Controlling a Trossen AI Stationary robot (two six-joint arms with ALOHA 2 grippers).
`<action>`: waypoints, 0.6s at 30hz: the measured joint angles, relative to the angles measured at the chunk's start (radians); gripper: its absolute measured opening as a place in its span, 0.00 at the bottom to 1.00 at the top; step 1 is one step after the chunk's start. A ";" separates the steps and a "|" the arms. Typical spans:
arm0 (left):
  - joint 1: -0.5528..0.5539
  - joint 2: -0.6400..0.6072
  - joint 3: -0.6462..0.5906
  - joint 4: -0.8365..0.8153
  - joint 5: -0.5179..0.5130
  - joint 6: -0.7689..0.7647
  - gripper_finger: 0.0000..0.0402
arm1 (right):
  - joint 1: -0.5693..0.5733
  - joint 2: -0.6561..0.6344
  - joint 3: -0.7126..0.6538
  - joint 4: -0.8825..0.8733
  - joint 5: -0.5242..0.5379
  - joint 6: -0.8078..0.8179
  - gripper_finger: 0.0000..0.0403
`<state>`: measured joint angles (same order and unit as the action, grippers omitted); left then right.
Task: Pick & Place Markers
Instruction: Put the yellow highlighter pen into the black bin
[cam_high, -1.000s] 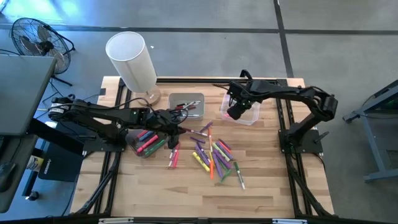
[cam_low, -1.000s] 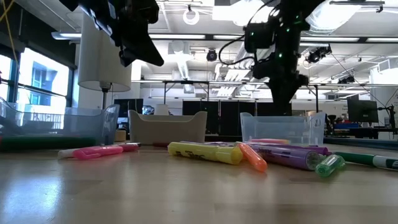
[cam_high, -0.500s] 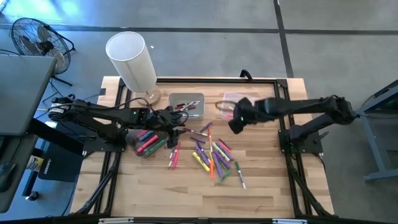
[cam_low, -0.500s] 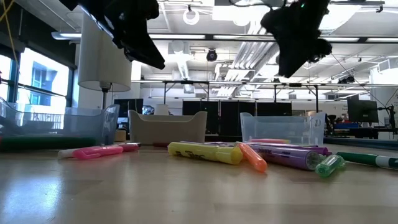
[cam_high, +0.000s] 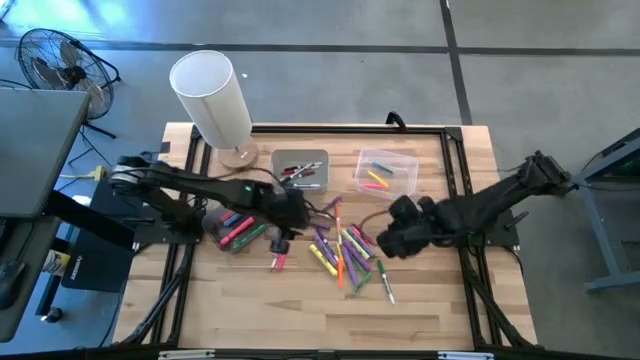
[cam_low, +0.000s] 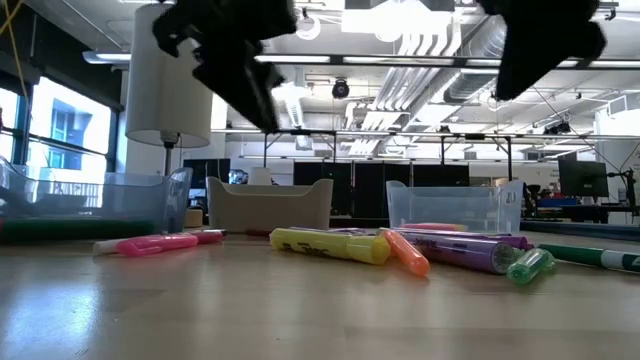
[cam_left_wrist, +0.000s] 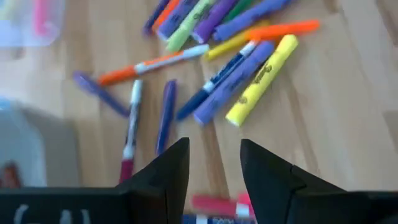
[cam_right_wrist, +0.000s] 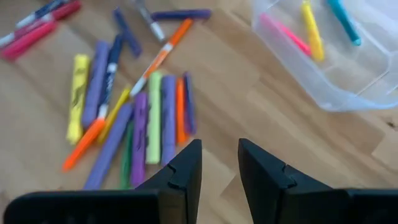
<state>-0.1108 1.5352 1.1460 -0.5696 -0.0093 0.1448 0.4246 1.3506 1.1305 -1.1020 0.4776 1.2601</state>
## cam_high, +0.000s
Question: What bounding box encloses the black hook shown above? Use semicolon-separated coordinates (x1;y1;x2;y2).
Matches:
384;110;409;132

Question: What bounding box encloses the black floor fan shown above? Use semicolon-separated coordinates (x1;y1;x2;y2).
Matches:
16;28;122;140

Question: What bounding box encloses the grey metal stand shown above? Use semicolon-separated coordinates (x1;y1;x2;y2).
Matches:
551;127;640;294

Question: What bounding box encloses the white label strip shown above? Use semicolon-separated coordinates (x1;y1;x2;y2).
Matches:
158;349;216;360
437;351;495;360

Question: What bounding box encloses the black computer tower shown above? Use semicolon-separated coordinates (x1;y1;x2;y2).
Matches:
60;180;151;294

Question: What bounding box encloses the clear plastic bin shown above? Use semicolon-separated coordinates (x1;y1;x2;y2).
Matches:
353;146;420;199

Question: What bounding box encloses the grey opaque bin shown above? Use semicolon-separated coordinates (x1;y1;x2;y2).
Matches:
270;148;330;195

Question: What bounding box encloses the green thin highlighter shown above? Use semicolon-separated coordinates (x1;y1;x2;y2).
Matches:
353;271;374;296

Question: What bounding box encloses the red-orange thin highlighter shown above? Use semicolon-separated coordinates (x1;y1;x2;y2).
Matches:
351;223;372;247

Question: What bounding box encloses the light green fat highlighter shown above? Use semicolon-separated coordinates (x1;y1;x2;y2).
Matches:
340;228;372;261

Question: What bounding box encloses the yellow fat highlighter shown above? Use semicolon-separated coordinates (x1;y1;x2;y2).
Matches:
308;243;339;278

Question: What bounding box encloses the green fat marker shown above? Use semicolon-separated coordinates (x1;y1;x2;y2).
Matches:
232;224;269;252

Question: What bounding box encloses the black caster wheel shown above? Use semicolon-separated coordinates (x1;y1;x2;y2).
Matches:
41;305;65;325

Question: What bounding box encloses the white cylindrical table lamp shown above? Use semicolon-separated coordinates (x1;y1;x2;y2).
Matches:
168;49;260;173

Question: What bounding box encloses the black desk beam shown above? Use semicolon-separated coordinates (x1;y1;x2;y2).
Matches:
42;188;139;251

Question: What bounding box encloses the grey desk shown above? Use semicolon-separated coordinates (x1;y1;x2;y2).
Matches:
0;87;93;344

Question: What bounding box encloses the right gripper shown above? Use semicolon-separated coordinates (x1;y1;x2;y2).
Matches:
377;194;451;260

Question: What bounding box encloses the black aluminium table frame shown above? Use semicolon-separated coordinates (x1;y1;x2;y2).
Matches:
112;123;539;351

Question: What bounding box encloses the smoky transparent bin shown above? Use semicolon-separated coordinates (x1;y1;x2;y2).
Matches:
202;202;275;255

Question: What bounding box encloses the yellow white packet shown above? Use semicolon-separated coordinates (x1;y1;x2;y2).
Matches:
42;248;71;277

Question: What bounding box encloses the purple thin highlighter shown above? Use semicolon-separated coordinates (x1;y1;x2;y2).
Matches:
349;249;374;274

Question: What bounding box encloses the pink fat highlighter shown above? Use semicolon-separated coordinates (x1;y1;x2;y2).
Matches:
219;215;256;248

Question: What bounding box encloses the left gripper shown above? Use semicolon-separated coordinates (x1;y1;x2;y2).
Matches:
259;187;312;255

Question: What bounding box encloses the green dry-erase marker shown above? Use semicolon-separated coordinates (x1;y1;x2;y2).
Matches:
376;259;397;306

